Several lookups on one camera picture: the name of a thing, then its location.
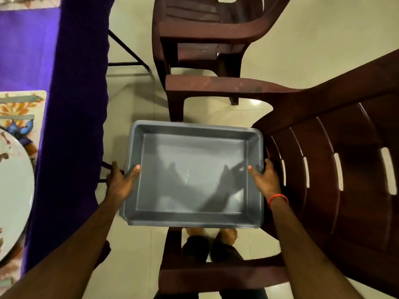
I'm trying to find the person's right hand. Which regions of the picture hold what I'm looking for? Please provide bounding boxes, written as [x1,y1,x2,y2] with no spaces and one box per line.
[247,158,288,206]

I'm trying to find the person's left hand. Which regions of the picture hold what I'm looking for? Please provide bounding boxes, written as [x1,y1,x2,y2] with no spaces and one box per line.
[103,160,142,209]

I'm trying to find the grey plastic tray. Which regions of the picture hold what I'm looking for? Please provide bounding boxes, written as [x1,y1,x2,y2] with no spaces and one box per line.
[120,120,266,229]

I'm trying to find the white floral plate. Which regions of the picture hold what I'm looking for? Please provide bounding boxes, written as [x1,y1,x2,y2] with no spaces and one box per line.
[0,127,35,262]

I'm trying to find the person's right forearm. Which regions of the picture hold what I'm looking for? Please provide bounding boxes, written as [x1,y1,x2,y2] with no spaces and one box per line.
[269,197,364,299]

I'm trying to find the person's left forearm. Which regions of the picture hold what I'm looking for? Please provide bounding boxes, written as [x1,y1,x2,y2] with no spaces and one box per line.
[3,199,122,299]

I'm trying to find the person's right foot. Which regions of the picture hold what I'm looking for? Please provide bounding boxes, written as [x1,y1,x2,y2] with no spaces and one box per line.
[218,228,239,245]

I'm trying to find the purple tablecloth table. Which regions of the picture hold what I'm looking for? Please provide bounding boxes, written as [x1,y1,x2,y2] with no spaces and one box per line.
[0,0,150,278]

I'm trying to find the person's dark trousers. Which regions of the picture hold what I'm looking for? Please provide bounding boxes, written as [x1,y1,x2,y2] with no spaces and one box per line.
[155,228,269,299]

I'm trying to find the red wrist thread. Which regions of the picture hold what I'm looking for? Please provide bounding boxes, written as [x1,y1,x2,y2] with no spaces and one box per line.
[267,193,290,209]

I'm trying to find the brown plastic chair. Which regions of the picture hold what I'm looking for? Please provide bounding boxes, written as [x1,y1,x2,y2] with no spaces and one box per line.
[157,49,399,299]
[151,0,294,106]

